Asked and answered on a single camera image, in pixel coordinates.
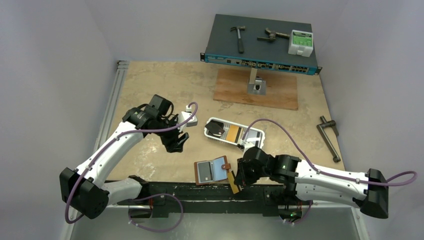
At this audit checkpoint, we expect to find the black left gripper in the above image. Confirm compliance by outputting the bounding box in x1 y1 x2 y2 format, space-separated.
154 114 189 152

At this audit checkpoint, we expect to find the gold striped credit card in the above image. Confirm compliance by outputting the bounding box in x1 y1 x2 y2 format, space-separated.
227 170 241 195
226 124 244 144

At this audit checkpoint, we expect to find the brown leather card holder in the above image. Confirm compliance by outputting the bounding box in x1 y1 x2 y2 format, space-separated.
194 155 231 185

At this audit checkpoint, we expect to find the white plastic basket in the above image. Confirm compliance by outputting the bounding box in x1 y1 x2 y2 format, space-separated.
204 117 266 148

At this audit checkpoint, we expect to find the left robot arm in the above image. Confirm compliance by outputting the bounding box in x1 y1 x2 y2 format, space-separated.
59 94 199 224

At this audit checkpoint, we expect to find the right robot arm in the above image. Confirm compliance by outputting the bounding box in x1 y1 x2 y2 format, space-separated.
234 147 389 219

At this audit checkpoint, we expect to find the plywood base board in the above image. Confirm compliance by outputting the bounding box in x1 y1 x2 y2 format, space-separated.
213 68 299 111

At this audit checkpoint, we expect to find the small hammer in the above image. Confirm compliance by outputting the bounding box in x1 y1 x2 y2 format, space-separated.
230 26 246 54

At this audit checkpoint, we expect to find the white green electrical module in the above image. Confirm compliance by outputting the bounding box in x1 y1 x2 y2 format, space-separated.
288 30 314 58

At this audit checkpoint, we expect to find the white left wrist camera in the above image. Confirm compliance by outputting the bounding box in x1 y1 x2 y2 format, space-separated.
178 111 198 129

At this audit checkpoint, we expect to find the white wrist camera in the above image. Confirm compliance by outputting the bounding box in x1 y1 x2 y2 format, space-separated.
237 139 256 152
178 111 198 129

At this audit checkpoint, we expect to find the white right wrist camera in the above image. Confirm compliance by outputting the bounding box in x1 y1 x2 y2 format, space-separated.
237 139 256 152

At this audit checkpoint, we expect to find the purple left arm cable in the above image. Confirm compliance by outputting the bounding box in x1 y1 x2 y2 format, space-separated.
64 101 200 225

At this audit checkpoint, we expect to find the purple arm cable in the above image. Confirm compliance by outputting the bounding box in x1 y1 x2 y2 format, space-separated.
241 118 419 188
64 101 200 225

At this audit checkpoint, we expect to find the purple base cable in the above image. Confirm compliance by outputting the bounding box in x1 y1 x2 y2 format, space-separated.
128 193 185 233

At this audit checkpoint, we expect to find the aluminium frame rail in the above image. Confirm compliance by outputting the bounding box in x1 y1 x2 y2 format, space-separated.
93 60 130 151

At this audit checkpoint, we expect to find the silver metal stand bracket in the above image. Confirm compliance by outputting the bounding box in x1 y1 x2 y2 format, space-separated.
247 67 267 96

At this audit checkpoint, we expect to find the metal T-handle tool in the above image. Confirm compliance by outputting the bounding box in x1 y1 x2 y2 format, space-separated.
316 115 341 163

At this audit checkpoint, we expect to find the blue network switch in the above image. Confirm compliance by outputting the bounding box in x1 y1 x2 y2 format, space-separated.
200 14 322 76

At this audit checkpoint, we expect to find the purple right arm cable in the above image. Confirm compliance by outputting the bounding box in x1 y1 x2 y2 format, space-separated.
241 118 419 188

